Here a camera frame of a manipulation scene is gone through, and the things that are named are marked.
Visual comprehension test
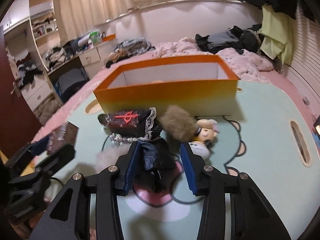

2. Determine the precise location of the white wall cabinet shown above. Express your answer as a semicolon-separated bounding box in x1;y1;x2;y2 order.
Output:
0;0;30;34

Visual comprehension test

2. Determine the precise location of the pile of dark clothes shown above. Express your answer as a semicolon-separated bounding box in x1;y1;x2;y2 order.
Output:
195;25;263;54

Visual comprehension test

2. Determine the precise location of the grey patterned garment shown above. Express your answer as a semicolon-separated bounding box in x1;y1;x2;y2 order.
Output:
115;39;155;54

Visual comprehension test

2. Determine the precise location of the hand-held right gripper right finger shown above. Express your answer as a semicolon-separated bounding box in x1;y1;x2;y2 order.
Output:
180;142;292;240

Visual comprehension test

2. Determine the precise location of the pink floral blanket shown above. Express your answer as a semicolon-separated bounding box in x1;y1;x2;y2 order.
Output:
154;37;274;80

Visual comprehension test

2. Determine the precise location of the white air conditioner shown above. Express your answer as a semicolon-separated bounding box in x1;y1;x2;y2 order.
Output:
29;1;54;18

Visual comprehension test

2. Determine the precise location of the heap of mixed clothes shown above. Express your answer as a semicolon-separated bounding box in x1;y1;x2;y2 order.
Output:
41;46;80;70

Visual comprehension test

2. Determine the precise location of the white wall shelf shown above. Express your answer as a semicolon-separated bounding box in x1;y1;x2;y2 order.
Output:
30;12;60;40

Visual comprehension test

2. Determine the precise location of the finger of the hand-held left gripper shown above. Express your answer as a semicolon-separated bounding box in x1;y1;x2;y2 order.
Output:
34;144;76;178
5;136;49;168

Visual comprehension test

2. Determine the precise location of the white desk with drawers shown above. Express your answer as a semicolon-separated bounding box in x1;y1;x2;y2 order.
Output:
46;39;118;75

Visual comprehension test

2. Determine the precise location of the small cartoon doll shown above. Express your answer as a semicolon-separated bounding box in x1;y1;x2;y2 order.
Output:
191;119;219;159

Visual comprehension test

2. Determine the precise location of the white slatted headboard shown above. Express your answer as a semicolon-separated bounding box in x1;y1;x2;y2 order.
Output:
282;12;320;120

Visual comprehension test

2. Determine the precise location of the tan garment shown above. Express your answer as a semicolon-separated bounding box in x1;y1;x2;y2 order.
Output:
105;50;130;68

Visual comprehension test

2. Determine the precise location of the grey shaggy rug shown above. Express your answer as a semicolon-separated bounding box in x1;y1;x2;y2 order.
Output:
34;97;63;120

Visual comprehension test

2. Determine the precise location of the black bag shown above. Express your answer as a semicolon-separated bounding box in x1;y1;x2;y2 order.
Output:
54;67;89;100

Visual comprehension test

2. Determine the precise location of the white chest of drawers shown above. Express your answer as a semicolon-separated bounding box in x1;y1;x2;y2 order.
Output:
17;75;54;110

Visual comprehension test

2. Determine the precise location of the light green cloth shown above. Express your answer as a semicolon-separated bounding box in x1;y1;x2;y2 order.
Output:
259;4;294;65

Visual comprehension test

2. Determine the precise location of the orange cardboard box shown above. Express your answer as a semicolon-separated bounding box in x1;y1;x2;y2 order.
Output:
93;54;240;119

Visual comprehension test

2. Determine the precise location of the brown furry wig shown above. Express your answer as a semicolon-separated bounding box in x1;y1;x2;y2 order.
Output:
160;105;198;142

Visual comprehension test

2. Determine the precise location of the silver bead chain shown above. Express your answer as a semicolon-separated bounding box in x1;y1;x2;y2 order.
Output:
107;133;138;145

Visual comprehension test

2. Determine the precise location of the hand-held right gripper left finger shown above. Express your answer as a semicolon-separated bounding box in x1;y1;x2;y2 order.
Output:
29;142;140;240

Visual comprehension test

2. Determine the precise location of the dark red door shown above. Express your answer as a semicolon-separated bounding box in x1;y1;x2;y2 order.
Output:
0;25;47;153

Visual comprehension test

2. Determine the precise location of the green-lidded jar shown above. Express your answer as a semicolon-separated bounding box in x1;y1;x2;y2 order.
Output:
89;31;102;46

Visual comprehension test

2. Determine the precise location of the black lace doll dress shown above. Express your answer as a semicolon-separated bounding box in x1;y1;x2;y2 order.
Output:
98;107;163;142

